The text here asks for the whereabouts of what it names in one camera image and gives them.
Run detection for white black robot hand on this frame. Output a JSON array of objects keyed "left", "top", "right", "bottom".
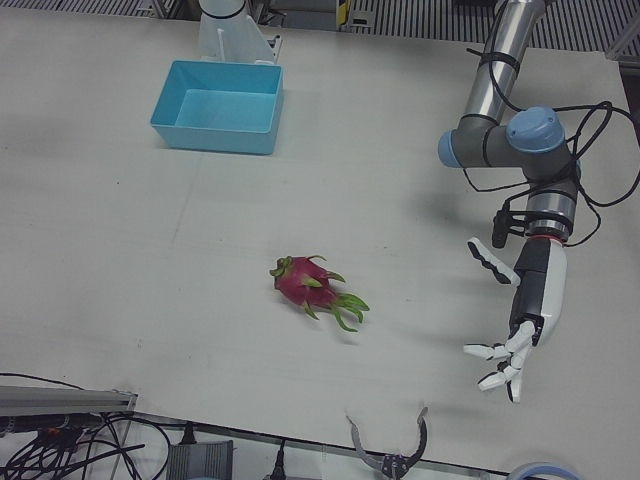
[{"left": 462, "top": 234, "right": 570, "bottom": 405}]

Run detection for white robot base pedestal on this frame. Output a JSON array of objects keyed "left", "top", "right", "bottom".
[{"left": 197, "top": 0, "right": 284, "bottom": 66}]

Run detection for pink dragon fruit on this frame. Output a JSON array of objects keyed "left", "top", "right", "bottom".
[{"left": 269, "top": 254, "right": 371, "bottom": 334}]

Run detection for black cable tangle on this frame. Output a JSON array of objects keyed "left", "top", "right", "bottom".
[{"left": 0, "top": 372, "right": 172, "bottom": 480}]

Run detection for blue white tape ring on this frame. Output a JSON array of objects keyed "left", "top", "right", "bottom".
[{"left": 509, "top": 460, "right": 584, "bottom": 480}]

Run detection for light blue plastic bin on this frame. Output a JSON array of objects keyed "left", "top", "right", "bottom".
[{"left": 149, "top": 59, "right": 285, "bottom": 156}]

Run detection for aluminium extrusion rail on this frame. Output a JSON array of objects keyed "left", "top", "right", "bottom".
[{"left": 0, "top": 384, "right": 139, "bottom": 419}]

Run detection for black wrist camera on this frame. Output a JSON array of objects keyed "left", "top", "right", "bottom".
[{"left": 491, "top": 202, "right": 529, "bottom": 249}]

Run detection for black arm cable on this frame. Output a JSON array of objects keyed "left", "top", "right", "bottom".
[{"left": 462, "top": 47, "right": 640, "bottom": 249}]

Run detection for grey power supply box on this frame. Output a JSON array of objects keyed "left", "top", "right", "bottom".
[{"left": 166, "top": 439, "right": 235, "bottom": 480}]

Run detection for aluminium frame corner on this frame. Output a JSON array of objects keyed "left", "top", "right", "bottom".
[{"left": 607, "top": 24, "right": 640, "bottom": 64}]

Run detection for grey claw gripper tool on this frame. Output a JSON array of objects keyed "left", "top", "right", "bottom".
[{"left": 345, "top": 405, "right": 430, "bottom": 480}]

